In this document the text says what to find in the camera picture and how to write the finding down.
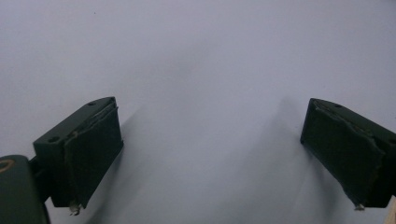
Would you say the wooden table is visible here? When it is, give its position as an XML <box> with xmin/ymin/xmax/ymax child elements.
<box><xmin>383</xmin><ymin>195</ymin><xmax>396</xmax><ymax>224</ymax></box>

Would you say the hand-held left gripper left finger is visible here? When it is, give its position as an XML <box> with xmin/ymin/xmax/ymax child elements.
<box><xmin>33</xmin><ymin>96</ymin><xmax>124</xmax><ymax>217</ymax></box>

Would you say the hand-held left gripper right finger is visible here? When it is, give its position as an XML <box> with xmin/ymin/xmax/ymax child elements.
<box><xmin>300</xmin><ymin>98</ymin><xmax>396</xmax><ymax>212</ymax></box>

